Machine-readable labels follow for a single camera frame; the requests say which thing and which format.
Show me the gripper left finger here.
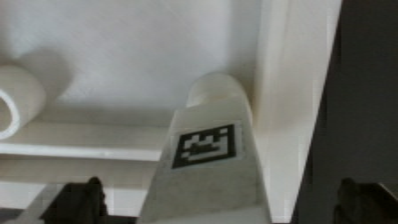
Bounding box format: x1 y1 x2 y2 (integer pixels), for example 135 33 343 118
14 175 112 224

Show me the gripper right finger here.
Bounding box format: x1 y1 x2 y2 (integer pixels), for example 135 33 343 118
333 178 398 224

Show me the white square table top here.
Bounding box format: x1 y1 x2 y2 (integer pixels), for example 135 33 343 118
0 0 343 223

